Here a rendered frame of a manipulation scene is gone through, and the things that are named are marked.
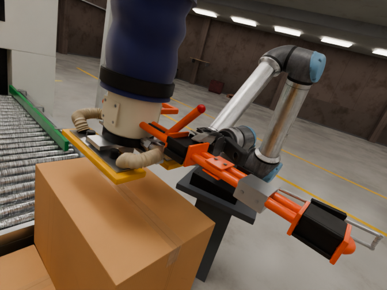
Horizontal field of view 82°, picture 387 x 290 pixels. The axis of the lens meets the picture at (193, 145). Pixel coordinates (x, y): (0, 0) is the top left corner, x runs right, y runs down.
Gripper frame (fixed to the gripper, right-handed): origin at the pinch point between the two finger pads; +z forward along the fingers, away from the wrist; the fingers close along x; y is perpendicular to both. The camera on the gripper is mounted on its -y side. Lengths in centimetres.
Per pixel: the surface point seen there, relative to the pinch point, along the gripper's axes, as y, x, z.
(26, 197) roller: 90, -70, 11
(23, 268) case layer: 44, -69, 25
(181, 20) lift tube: 17.5, 30.8, -2.4
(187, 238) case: -4.2, -29.4, -4.3
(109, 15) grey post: 338, 50, -166
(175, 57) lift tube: 17.9, 21.4, -3.8
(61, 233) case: 27, -40, 20
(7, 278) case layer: 43, -69, 31
